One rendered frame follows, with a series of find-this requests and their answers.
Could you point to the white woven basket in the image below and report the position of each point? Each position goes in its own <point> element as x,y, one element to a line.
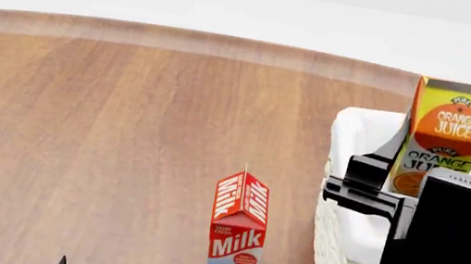
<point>368,138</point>

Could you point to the orange juice carton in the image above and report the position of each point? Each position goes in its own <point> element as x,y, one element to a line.
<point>451,125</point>

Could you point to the red milk carton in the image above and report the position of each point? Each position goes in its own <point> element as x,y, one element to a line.
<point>235,244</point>

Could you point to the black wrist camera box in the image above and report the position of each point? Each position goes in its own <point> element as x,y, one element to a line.
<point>461,215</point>

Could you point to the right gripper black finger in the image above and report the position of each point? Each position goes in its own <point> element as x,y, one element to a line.
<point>367,171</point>

